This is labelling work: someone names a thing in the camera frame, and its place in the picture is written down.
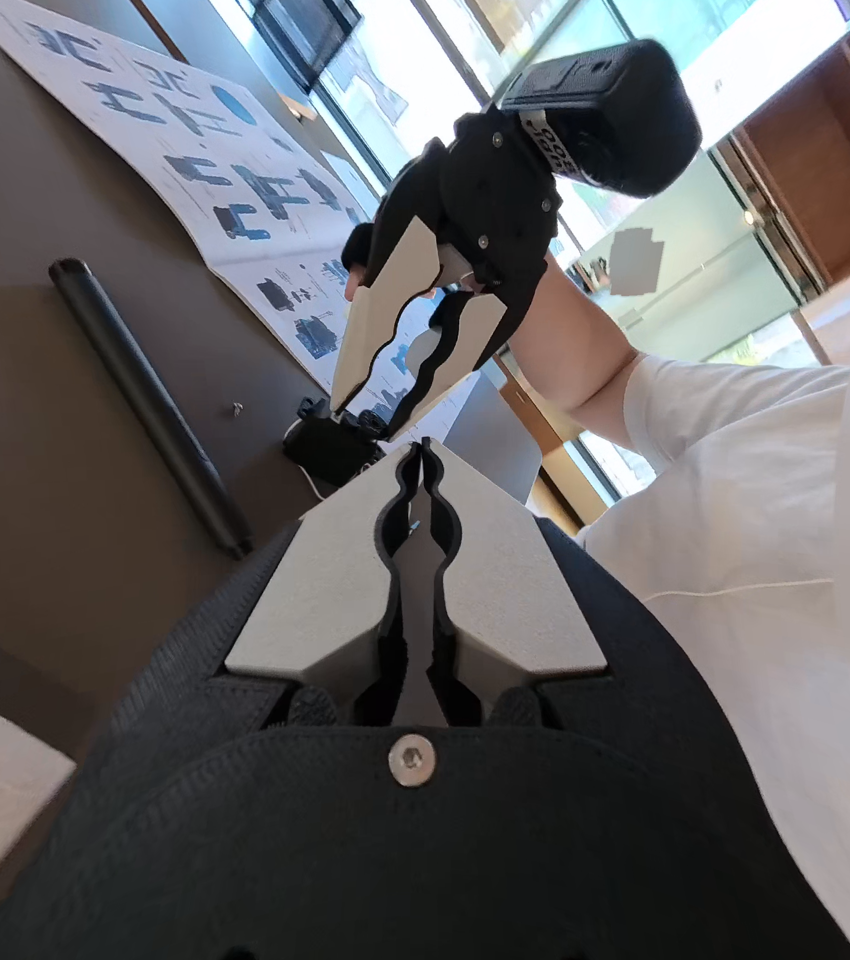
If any wooden cabinet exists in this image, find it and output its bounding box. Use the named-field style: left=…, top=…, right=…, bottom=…
left=732, top=0, right=850, bottom=290

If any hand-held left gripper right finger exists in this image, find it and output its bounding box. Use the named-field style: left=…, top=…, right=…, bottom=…
left=421, top=438, right=610, bottom=727

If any pale desk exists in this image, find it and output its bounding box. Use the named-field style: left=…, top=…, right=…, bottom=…
left=443, top=371, right=546, bottom=505

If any wood edged desk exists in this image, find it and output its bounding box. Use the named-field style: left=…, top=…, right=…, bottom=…
left=0, top=0, right=411, bottom=960

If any black mesh back chair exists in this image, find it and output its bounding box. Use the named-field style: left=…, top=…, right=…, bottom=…
left=252, top=0, right=363, bottom=95

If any black servo motor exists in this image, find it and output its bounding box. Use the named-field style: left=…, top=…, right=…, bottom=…
left=282, top=397, right=388, bottom=489

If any printed instruction sheet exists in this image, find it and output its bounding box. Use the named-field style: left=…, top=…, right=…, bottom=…
left=0, top=0, right=487, bottom=445

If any person in white shirt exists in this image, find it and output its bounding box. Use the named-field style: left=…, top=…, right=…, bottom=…
left=573, top=352, right=850, bottom=960

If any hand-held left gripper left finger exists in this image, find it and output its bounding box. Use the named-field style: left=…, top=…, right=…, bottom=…
left=224, top=442, right=423, bottom=727

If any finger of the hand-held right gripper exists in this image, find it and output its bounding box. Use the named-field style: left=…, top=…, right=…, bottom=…
left=327, top=216, right=448, bottom=415
left=387, top=288, right=510, bottom=441

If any black precision screwdriver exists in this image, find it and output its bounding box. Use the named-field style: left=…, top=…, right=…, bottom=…
left=48, top=257, right=255, bottom=561

